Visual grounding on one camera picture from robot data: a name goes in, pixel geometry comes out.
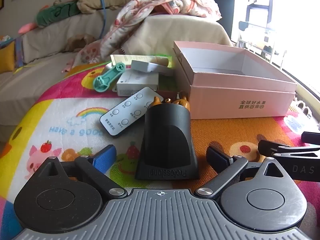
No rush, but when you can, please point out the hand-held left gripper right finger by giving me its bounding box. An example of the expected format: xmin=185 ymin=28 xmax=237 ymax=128
xmin=196 ymin=146 xmax=288 ymax=199

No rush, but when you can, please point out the pink plush toy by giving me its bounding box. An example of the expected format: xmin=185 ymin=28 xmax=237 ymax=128
xmin=18 ymin=22 xmax=36 ymax=34

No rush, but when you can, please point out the metal drying rack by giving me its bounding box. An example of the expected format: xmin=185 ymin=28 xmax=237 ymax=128
xmin=238 ymin=0 xmax=288 ymax=71

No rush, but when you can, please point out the floral blanket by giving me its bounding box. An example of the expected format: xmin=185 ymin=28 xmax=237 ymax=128
xmin=61 ymin=0 xmax=223 ymax=73

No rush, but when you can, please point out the white rectangular adapter box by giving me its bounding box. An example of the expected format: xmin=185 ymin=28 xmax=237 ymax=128
xmin=116 ymin=69 xmax=160 ymax=98

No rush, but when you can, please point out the beige covered sofa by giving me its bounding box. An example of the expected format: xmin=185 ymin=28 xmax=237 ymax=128
xmin=0 ymin=0 xmax=235 ymax=143

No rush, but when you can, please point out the yellow cord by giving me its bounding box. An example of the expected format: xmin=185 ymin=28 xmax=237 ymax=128
xmin=12 ymin=62 xmax=38 ymax=75

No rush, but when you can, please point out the pink cardboard box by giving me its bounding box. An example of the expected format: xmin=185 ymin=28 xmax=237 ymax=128
xmin=173 ymin=40 xmax=298 ymax=120

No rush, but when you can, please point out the cream cosmetic tube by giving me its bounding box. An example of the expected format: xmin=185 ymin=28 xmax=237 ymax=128
xmin=130 ymin=55 xmax=171 ymax=68

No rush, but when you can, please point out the brown plush toy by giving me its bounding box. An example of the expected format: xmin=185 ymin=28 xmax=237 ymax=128
xmin=67 ymin=34 xmax=97 ymax=53

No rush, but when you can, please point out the blue cable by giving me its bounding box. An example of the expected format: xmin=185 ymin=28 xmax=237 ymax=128
xmin=93 ymin=0 xmax=108 ymax=41

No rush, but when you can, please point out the light grey box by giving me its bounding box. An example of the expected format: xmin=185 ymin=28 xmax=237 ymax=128
xmin=131 ymin=60 xmax=175 ymax=77

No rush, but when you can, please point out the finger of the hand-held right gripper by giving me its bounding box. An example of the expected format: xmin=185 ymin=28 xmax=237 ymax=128
xmin=257 ymin=139 xmax=320 ymax=156
xmin=301 ymin=131 xmax=320 ymax=145

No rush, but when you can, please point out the yellow cushion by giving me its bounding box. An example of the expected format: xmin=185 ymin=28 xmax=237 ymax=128
xmin=0 ymin=40 xmax=17 ymax=74

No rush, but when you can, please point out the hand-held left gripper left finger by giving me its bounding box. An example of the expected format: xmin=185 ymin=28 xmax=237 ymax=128
xmin=37 ymin=144 xmax=128 ymax=200

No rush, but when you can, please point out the green plush toy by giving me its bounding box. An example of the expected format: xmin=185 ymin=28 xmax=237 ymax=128
xmin=35 ymin=0 xmax=83 ymax=28

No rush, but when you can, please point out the pale yellow card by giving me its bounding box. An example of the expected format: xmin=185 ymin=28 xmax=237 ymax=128
xmin=111 ymin=54 xmax=133 ymax=67

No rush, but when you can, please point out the colourful cartoon play mat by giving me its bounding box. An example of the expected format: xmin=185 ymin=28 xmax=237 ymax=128
xmin=0 ymin=61 xmax=320 ymax=240

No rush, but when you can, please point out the teal plastic tool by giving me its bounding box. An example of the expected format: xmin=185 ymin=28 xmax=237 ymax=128
xmin=93 ymin=62 xmax=126 ymax=92

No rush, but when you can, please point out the brown bear figurine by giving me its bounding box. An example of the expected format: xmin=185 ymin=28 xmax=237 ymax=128
xmin=152 ymin=91 xmax=191 ymax=111

